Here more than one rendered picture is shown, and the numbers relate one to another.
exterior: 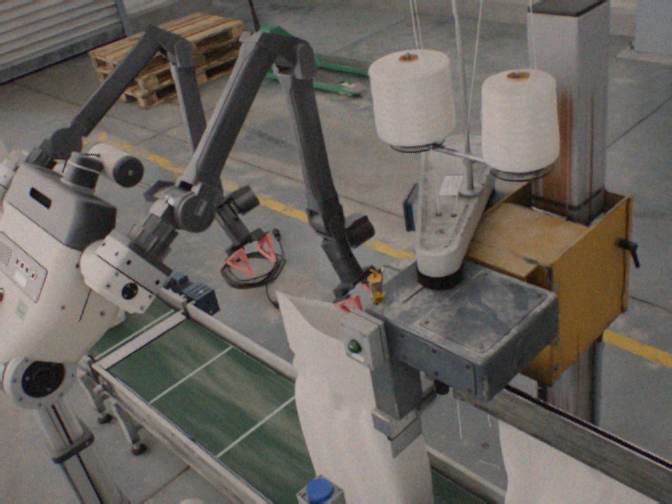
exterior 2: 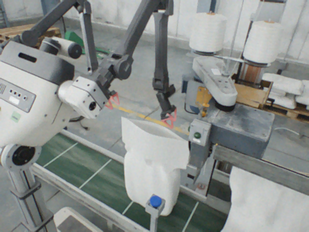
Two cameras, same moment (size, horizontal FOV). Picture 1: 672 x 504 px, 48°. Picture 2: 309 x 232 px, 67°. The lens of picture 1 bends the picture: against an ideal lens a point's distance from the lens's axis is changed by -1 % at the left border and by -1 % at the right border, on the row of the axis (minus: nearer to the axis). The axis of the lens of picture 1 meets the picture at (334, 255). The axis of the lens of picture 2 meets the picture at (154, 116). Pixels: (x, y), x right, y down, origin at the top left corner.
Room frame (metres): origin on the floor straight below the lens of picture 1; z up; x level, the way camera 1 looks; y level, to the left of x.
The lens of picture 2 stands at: (0.48, 0.46, 1.86)
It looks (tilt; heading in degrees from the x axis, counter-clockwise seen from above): 33 degrees down; 337
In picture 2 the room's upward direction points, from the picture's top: 3 degrees clockwise
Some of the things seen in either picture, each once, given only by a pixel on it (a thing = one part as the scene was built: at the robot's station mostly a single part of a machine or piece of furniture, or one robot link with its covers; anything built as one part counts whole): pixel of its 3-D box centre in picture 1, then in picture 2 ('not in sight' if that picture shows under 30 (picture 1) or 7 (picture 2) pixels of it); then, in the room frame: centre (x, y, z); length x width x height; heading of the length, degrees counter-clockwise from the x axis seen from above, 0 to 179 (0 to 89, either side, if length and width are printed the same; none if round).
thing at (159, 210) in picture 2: (322, 500); (155, 205); (1.17, 0.13, 0.81); 0.08 x 0.08 x 0.06; 38
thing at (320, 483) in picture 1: (319, 491); (155, 201); (1.17, 0.13, 0.84); 0.06 x 0.06 x 0.02
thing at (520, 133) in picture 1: (519, 117); (263, 41); (1.27, -0.38, 1.61); 0.15 x 0.14 x 0.17; 38
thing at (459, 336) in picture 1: (461, 348); (231, 137); (1.13, -0.21, 1.21); 0.30 x 0.25 x 0.30; 38
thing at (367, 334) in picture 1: (364, 339); (199, 132); (1.13, -0.03, 1.29); 0.08 x 0.05 x 0.09; 38
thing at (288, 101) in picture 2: not in sight; (274, 96); (2.83, -2.62, 0.20); 0.67 x 0.44 x 0.15; 38
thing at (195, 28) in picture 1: (167, 43); (28, 32); (7.07, 1.15, 0.36); 1.20 x 0.82 x 0.14; 124
